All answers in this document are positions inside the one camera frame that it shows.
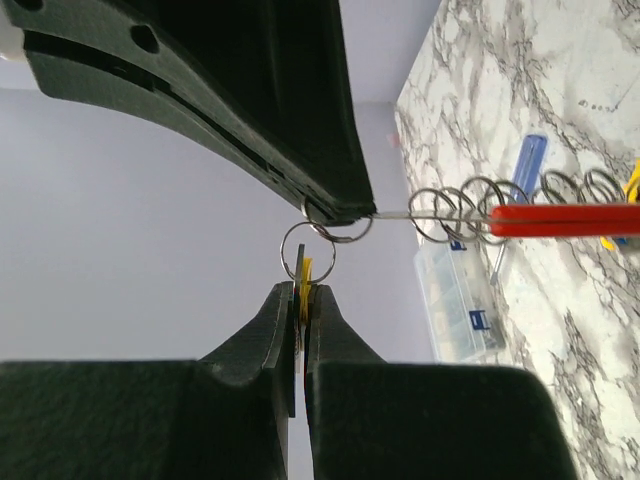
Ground yellow key tag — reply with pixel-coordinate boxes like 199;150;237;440
299;257;313;324

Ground silver key with yellow tag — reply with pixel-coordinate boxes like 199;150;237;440
293;244;306;374

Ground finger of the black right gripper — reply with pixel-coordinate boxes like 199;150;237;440
1;0;376;224

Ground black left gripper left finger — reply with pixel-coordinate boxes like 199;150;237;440
1;282;295;479

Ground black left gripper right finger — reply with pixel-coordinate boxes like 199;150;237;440
304;285;577;479

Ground blue handled screwdriver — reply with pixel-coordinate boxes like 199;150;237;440
489;133;550;286

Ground clear plastic screw box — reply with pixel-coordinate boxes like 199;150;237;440
414;241;506;364

